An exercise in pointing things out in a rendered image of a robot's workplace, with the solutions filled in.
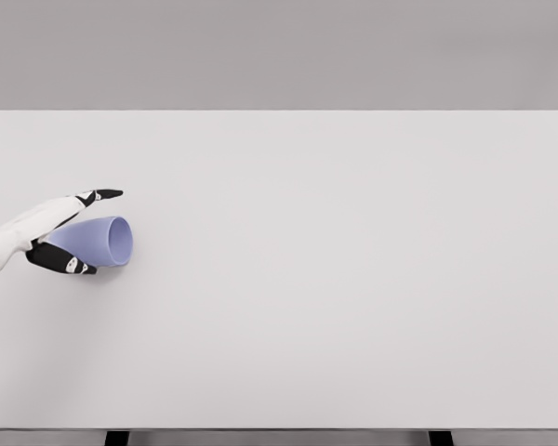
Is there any lavender plastic cup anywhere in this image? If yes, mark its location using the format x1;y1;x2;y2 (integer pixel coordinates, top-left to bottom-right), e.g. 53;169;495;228
46;215;134;270

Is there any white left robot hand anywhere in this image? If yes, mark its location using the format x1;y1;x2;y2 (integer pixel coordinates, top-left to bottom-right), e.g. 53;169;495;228
0;188;125;276

